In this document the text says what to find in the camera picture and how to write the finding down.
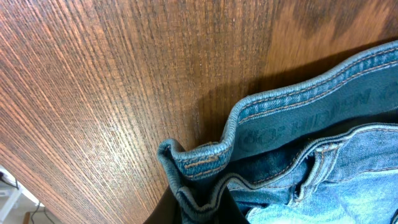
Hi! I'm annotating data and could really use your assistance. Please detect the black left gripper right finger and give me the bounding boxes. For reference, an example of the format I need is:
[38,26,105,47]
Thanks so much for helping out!
[218,189,249,224]

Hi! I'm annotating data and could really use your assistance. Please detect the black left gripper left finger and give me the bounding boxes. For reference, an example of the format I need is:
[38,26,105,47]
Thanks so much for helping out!
[144,187,180,224]

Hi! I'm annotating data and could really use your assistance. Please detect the light blue denim jeans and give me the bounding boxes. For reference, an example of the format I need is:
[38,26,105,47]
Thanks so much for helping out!
[158,42,397,223]

